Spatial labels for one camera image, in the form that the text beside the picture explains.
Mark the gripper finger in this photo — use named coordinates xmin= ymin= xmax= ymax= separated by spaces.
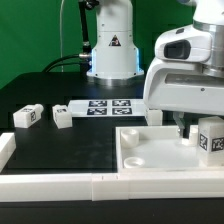
xmin=173 ymin=112 xmax=185 ymax=136

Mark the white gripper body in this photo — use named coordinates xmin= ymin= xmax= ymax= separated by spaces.
xmin=143 ymin=23 xmax=224 ymax=115

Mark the white square tabletop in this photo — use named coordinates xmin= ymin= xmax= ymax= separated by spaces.
xmin=116 ymin=125 xmax=224 ymax=173

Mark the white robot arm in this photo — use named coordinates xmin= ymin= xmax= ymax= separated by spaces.
xmin=87 ymin=0 xmax=224 ymax=128

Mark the white marker sheet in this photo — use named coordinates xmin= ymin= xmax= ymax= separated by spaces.
xmin=68 ymin=99 xmax=145 ymax=117

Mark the white U-shaped fence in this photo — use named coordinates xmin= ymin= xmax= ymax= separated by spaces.
xmin=0 ymin=133 xmax=224 ymax=202

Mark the black cable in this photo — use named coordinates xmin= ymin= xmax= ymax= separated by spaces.
xmin=42 ymin=54 xmax=93 ymax=73

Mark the grey thin cable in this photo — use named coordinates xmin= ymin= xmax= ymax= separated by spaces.
xmin=59 ymin=0 xmax=66 ymax=73

